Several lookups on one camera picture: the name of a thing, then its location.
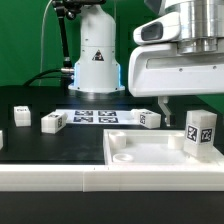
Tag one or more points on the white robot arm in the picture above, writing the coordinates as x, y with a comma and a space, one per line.
97, 72

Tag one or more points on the white obstacle fence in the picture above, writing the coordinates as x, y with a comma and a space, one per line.
90, 178

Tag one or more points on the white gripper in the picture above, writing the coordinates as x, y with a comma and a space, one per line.
165, 64

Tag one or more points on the white part left edge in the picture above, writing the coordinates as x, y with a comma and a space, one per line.
1, 139

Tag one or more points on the printed marker sheet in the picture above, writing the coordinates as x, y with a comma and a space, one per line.
98, 117

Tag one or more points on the white square tabletop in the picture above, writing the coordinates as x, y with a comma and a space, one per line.
151, 147

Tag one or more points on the black camera stand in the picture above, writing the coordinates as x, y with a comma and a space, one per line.
69, 9

